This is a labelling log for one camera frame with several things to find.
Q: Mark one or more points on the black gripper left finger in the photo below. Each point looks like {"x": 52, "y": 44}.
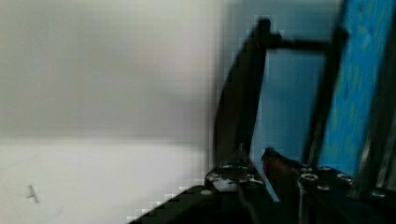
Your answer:
{"x": 230, "y": 174}

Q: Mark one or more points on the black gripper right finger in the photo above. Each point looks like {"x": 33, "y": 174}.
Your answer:
{"x": 283, "y": 174}

